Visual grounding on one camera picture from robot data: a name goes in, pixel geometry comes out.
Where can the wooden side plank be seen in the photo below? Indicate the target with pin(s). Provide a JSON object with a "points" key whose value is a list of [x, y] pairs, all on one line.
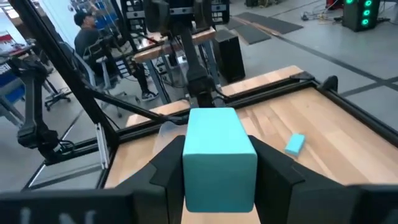
{"points": [[264, 80]]}

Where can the black corner bracket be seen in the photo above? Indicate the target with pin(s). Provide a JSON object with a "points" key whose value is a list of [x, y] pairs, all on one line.
{"points": [[330, 84]]}

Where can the wooden desk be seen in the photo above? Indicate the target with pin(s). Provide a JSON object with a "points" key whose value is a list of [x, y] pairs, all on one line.
{"points": [[205, 35]]}

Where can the grey office chair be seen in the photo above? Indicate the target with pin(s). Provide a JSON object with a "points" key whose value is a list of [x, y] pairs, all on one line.
{"points": [[84, 70]]}

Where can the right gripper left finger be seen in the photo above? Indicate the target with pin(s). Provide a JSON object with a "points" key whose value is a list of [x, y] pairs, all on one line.
{"points": [[164, 193]]}

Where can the black computer green lights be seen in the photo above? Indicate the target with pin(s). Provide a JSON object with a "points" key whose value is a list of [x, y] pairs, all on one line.
{"points": [[353, 17]]}

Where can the silver aluminium profile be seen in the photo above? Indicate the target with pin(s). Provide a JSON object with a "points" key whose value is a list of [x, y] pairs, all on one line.
{"points": [[102, 146]]}

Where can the black equipment rack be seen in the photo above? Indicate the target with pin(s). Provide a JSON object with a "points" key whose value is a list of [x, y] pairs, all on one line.
{"points": [[220, 12], [133, 25]]}

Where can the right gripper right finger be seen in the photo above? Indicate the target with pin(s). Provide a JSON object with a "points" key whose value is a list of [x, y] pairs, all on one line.
{"points": [[280, 199]]}

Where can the person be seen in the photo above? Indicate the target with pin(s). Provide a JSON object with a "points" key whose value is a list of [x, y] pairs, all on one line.
{"points": [[85, 39]]}

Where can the black lower frame bar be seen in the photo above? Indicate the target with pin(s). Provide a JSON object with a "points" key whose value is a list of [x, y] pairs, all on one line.
{"points": [[77, 151]]}

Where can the black computer tower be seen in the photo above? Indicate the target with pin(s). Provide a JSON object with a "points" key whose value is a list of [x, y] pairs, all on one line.
{"points": [[230, 57]]}

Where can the black office chair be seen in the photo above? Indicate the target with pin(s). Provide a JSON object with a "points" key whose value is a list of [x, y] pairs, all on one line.
{"points": [[57, 95]]}

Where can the small light blue block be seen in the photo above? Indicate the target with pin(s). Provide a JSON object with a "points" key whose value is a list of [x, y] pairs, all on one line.
{"points": [[294, 144]]}

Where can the black table edge frame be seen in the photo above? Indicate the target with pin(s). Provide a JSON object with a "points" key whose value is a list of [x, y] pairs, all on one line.
{"points": [[264, 94]]}

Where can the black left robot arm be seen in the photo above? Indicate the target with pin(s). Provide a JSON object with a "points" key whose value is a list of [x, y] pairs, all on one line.
{"points": [[196, 71]]}

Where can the dark grey floor mat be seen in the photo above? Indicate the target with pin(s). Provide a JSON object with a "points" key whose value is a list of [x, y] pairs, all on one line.
{"points": [[252, 35], [273, 23]]}

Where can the large light blue block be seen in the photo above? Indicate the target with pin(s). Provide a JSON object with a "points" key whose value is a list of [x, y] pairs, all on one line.
{"points": [[217, 161]]}

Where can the blue workbench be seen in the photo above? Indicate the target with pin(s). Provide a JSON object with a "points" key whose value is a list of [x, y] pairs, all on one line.
{"points": [[12, 90]]}

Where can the black diagonal frame brace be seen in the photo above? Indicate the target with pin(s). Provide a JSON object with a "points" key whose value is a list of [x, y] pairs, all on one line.
{"points": [[130, 106]]}

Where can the black frame upright post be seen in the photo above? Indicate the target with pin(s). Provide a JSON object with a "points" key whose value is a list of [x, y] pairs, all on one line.
{"points": [[60, 62]]}

